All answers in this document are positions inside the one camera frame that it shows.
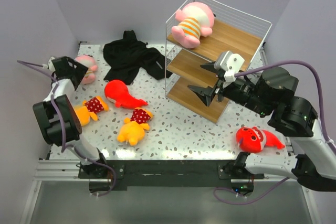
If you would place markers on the pink striped plush doll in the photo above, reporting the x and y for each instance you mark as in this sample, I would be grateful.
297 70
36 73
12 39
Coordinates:
90 63
196 20

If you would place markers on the orange bear plush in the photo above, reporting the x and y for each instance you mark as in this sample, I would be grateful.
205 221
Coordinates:
89 109
134 128

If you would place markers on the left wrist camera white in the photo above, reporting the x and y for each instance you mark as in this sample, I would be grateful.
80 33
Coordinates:
50 66

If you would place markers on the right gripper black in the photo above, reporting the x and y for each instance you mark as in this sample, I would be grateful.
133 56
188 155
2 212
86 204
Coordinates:
205 93

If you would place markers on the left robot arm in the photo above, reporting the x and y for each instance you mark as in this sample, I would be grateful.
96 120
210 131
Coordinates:
58 122

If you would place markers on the white wire wooden shelf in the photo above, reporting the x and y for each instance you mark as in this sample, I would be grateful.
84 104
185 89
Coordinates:
232 30

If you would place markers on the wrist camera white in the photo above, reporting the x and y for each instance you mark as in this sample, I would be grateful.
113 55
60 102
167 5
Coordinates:
50 66
229 63

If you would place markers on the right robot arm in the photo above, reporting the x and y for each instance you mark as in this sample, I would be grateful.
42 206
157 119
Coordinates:
270 91

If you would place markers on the red shark plush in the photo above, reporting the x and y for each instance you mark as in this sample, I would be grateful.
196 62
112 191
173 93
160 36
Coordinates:
254 140

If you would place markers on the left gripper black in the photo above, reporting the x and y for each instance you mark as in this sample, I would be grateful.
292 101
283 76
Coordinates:
80 70

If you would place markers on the black cloth garment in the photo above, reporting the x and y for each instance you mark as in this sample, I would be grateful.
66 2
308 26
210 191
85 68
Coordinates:
127 55

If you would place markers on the red whale plush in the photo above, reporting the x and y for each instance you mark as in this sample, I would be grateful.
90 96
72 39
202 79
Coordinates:
118 93

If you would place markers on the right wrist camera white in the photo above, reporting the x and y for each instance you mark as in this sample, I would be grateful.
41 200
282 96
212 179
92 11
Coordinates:
229 63

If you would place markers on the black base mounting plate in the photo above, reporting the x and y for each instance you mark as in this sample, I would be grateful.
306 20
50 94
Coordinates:
169 173

